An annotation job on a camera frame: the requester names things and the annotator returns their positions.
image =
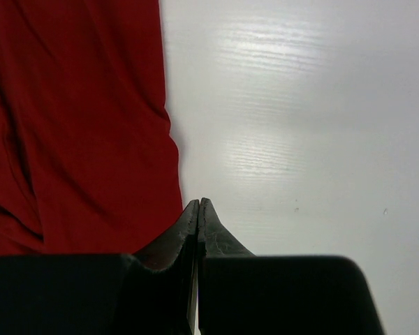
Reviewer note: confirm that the dark red t shirt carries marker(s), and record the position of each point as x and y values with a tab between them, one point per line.
87	162

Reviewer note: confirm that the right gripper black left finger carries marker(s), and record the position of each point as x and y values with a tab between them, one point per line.
152	291

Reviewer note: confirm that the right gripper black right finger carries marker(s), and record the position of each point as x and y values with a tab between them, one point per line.
243	293

